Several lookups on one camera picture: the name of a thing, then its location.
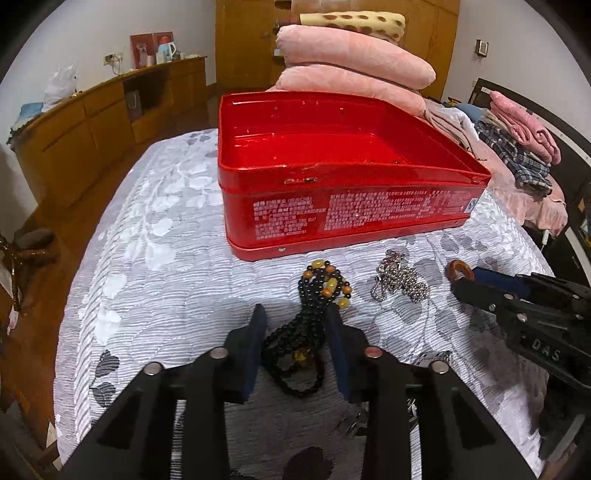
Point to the wall power socket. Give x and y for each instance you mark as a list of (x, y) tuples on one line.
[(114, 61)]

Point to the blue cloth on sideboard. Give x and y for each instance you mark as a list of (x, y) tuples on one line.
[(28, 112)]

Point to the white plastic bag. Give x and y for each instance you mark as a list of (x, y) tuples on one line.
[(61, 86)]

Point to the blue white kettle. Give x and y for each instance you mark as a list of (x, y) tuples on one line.
[(166, 50)]

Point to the pink folded clothes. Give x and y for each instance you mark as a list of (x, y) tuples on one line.
[(525, 128)]

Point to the pink folded quilt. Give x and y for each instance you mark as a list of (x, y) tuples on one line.
[(331, 79), (354, 51)]

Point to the wooden wardrobe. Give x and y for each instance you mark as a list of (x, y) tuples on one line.
[(405, 42)]

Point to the white floral bedspread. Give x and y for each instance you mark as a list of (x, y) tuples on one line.
[(158, 283)]

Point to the red tin box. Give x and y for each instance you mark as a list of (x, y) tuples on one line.
[(309, 171)]

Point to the lower pink folded quilt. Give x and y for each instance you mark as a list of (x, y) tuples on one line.
[(331, 79)]

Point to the upper pink folded quilt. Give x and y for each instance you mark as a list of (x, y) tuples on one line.
[(354, 51)]

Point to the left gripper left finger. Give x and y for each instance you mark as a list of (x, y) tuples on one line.
[(133, 438)]

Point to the dark headboard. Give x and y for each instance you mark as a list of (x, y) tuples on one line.
[(569, 253)]

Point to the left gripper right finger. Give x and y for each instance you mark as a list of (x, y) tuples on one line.
[(459, 438)]

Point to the red photo frames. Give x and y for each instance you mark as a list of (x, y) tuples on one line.
[(144, 45)]

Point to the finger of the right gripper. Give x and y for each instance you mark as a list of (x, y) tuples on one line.
[(485, 299), (534, 288)]

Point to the plaid folded clothes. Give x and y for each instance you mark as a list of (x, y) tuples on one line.
[(530, 173)]

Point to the wooden coat stand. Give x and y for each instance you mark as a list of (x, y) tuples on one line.
[(22, 255)]

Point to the wooden sideboard cabinet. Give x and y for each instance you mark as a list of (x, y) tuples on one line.
[(66, 150)]

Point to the beige garment on bed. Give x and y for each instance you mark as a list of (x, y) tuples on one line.
[(455, 124)]

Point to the pink bed sheet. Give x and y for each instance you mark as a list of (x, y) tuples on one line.
[(548, 213)]

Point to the wall intercom phone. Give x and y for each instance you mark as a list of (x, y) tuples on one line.
[(481, 48)]

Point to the silver metal wristwatch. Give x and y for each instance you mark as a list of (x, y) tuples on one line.
[(380, 389)]

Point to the yellow spotted blanket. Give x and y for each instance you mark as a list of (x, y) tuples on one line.
[(384, 25)]

